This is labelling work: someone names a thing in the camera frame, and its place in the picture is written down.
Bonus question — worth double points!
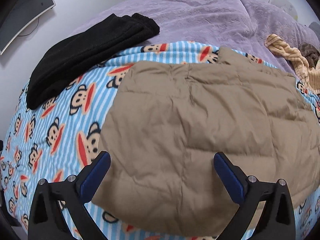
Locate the beige puffer jacket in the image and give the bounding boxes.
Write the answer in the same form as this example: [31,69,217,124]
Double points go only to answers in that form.
[91,46,320,237]

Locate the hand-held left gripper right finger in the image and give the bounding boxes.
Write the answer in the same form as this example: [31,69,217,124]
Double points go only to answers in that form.
[213,151,296,240]

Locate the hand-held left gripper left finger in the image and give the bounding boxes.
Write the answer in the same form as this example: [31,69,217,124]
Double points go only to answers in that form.
[27,151,111,240]

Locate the purple bed cover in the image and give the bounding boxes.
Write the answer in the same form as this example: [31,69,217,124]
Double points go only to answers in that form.
[67,0,320,73]

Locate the grey padded headboard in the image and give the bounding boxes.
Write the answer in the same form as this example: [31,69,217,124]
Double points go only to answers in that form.
[307,21,320,34]

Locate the brown plush cloth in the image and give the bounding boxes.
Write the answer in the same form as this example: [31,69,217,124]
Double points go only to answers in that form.
[299,42,320,69]

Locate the wall mounted monitor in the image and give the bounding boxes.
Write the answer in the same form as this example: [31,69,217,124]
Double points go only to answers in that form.
[0,0,55,55]

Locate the round patterned cushion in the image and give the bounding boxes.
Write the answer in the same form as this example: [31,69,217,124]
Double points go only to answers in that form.
[271,0,299,20]

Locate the monkey print striped blanket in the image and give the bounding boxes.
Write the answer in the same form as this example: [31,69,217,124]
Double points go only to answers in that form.
[0,41,320,240]

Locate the beige striped fleece garment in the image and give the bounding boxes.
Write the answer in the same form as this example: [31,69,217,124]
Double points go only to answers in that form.
[264,34,320,93]

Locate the black folded pants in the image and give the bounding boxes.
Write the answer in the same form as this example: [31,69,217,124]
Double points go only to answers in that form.
[26,12,160,110]

